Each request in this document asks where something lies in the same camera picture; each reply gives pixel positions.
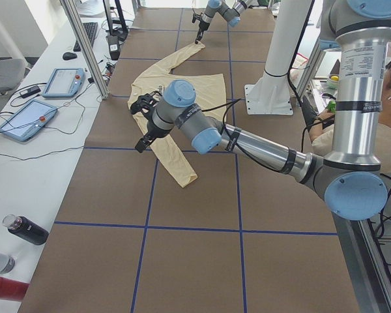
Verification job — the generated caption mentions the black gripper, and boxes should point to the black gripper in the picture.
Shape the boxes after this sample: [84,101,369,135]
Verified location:
[135,119,166,152]
[195,20,207,44]

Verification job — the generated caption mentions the beige long-sleeve printed shirt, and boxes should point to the beige long-sleeve printed shirt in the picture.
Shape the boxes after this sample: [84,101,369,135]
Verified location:
[128,42,226,187]

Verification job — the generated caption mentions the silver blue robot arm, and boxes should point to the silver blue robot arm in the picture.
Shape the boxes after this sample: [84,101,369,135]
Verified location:
[130,1,391,220]
[192,0,252,44]

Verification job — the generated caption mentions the black power adapter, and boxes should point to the black power adapter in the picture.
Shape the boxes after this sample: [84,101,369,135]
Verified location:
[106,35,121,61]

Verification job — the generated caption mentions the far blue teach pendant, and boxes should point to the far blue teach pendant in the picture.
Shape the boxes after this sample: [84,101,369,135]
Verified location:
[42,68,85,98]

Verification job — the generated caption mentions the blue teach pendant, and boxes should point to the blue teach pendant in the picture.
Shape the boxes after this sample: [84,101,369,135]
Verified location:
[42,68,85,98]
[0,99,57,142]

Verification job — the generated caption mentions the black keyboard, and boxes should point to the black keyboard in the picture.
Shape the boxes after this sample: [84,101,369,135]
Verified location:
[73,22,98,52]

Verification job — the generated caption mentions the black computer mouse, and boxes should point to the black computer mouse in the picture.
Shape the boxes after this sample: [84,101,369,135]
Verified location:
[63,52,78,61]

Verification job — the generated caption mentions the near blue teach pendant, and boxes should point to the near blue teach pendant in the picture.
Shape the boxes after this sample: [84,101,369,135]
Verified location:
[0,99,57,142]

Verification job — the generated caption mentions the black water bottle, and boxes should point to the black water bottle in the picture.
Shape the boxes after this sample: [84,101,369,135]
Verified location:
[2,214,49,245]

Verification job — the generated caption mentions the grey office chair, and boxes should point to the grey office chair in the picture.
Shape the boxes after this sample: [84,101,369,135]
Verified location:
[0,59,25,94]

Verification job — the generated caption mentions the red water bottle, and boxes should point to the red water bottle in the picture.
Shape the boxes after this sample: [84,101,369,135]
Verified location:
[0,276,29,301]

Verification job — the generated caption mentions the seated person beige shirt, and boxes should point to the seated person beige shirt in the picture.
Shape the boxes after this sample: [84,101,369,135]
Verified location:
[301,58,391,173]

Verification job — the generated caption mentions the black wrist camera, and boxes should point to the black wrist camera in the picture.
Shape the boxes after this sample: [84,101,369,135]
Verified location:
[130,91,162,117]
[192,13,201,23]

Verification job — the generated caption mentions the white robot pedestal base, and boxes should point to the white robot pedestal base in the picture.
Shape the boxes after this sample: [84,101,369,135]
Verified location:
[244,0,314,115]

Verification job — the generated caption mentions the aluminium frame post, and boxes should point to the aluminium frame post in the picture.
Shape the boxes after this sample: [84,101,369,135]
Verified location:
[59,0,109,100]

